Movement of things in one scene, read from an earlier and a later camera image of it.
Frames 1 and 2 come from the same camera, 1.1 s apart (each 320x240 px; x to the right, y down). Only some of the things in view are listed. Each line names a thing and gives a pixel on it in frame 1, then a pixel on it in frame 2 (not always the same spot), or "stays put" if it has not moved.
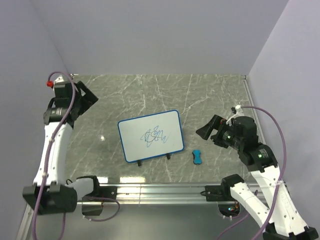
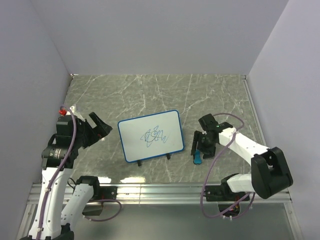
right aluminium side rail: x=261 y=137 stays put
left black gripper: x=88 y=99 → x=95 y=136
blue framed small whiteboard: x=151 y=135 stays put
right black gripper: x=216 y=122 → x=197 y=136
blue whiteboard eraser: x=197 y=159 stays put
